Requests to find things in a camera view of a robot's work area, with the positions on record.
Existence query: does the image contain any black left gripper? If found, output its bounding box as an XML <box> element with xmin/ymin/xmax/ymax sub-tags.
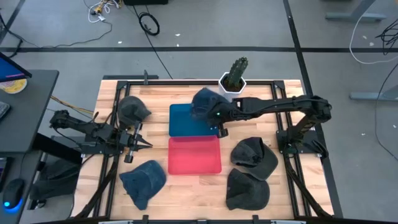
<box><xmin>119</xmin><ymin>121</ymin><xmax>153</xmax><ymax>164</ymax></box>

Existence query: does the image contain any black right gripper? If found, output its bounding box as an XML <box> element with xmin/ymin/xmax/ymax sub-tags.
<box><xmin>206</xmin><ymin>102</ymin><xmax>239</xmax><ymax>139</ymax></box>

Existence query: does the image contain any navy blue baseball cap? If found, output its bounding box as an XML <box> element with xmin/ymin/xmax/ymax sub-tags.
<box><xmin>190</xmin><ymin>87</ymin><xmax>233</xmax><ymax>121</ymax></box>

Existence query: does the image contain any dark grey baseball cap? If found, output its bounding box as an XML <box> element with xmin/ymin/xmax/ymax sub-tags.
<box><xmin>117</xmin><ymin>95</ymin><xmax>152</xmax><ymax>128</ymax></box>
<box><xmin>230</xmin><ymin>136</ymin><xmax>279</xmax><ymax>181</ymax></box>
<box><xmin>226</xmin><ymin>168</ymin><xmax>271</xmax><ymax>211</ymax></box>

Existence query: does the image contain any blue denim baseball cap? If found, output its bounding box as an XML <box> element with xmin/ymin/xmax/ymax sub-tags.
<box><xmin>119</xmin><ymin>160</ymin><xmax>167</xmax><ymax>211</ymax></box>

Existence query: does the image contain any white hexagonal plant pot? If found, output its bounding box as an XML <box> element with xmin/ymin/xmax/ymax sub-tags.
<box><xmin>218</xmin><ymin>72</ymin><xmax>248</xmax><ymax>103</ymax></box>

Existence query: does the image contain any blue plastic tray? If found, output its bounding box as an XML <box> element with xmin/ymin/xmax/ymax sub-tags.
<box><xmin>169</xmin><ymin>103</ymin><xmax>220</xmax><ymax>138</ymax></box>

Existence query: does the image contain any green cactus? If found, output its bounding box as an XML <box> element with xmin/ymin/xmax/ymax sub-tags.
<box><xmin>228</xmin><ymin>56</ymin><xmax>249</xmax><ymax>88</ymax></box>

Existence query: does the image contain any red plastic tray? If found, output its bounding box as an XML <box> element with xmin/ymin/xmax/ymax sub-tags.
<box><xmin>167</xmin><ymin>135</ymin><xmax>223</xmax><ymax>175</ymax></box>

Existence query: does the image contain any black desk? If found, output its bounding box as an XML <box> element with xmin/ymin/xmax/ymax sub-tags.
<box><xmin>0</xmin><ymin>70</ymin><xmax>60</xmax><ymax>224</ymax></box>

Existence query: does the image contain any black box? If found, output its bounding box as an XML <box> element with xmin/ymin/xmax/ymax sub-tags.
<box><xmin>123</xmin><ymin>0</ymin><xmax>169</xmax><ymax>6</ymax></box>

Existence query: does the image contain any black computer mouse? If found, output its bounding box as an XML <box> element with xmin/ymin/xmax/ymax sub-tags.
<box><xmin>2</xmin><ymin>178</ymin><xmax>25</xmax><ymax>210</ymax></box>

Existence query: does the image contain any yellow round disc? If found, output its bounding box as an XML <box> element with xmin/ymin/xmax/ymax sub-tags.
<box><xmin>0</xmin><ymin>78</ymin><xmax>28</xmax><ymax>95</ymax></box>

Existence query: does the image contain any grey table leg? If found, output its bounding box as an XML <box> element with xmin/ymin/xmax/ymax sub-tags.
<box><xmin>325</xmin><ymin>0</ymin><xmax>388</xmax><ymax>22</ymax></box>
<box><xmin>349</xmin><ymin>83</ymin><xmax>398</xmax><ymax>102</ymax></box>

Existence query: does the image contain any computer monitor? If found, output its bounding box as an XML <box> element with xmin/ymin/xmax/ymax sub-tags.
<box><xmin>0</xmin><ymin>51</ymin><xmax>32</xmax><ymax>83</ymax></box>

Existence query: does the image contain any black metal table frame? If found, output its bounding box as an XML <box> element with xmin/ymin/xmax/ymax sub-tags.
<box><xmin>73</xmin><ymin>79</ymin><xmax>335</xmax><ymax>218</ymax></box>

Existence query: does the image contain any yellow cable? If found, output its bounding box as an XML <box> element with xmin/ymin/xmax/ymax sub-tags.
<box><xmin>50</xmin><ymin>95</ymin><xmax>95</xmax><ymax>115</ymax></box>

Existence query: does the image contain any long black floor cable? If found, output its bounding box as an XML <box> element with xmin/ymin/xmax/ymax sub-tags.
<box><xmin>133</xmin><ymin>5</ymin><xmax>174</xmax><ymax>80</ymax></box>

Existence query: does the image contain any coiled black cable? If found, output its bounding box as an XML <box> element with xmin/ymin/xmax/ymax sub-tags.
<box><xmin>138</xmin><ymin>11</ymin><xmax>161</xmax><ymax>37</ymax></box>

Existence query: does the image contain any thin black floor cable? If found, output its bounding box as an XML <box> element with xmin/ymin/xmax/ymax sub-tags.
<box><xmin>0</xmin><ymin>21</ymin><xmax>113</xmax><ymax>50</ymax></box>

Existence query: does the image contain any white cable bundle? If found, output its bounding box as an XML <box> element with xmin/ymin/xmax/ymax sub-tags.
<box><xmin>83</xmin><ymin>0</ymin><xmax>123</xmax><ymax>24</ymax></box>

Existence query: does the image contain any white floor cable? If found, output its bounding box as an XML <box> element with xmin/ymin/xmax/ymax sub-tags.
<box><xmin>349</xmin><ymin>0</ymin><xmax>398</xmax><ymax>65</ymax></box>

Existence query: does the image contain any black hanging cable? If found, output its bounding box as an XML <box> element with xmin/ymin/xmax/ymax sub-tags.
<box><xmin>374</xmin><ymin>62</ymin><xmax>398</xmax><ymax>162</ymax></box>

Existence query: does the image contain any black cable bundle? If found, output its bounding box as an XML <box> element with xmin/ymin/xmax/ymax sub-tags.
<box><xmin>374</xmin><ymin>17</ymin><xmax>398</xmax><ymax>57</ymax></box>

